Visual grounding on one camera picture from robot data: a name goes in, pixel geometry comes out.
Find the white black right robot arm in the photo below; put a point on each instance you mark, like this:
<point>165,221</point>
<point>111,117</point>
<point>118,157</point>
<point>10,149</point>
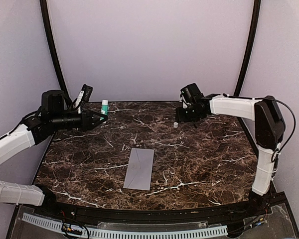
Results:
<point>264,112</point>

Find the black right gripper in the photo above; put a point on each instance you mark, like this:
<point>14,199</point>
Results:
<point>180,117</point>

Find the grey paper envelope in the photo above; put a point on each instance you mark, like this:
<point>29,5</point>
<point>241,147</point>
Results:
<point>139,170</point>

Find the black front frame rail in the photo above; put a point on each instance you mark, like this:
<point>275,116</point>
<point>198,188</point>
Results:
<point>231,213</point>

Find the black corner post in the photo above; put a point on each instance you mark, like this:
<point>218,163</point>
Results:
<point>249,47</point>
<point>51,45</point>

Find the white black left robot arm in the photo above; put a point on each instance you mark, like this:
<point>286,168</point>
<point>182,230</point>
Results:
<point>36,127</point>

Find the black left corner post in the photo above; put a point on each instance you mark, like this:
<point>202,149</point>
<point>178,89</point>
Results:
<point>51,45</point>

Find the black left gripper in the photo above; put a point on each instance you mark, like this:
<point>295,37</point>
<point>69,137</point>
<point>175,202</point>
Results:
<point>86,122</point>

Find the black right corner post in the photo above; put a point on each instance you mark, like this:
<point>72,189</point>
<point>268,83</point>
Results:
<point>249,47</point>

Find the white green glue stick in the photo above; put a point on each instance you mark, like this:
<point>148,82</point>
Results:
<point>104,107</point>

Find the white slotted cable duct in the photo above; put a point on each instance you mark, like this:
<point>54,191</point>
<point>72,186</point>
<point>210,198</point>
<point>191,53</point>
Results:
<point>105,230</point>

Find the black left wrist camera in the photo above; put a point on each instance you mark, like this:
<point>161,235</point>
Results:
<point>83,96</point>

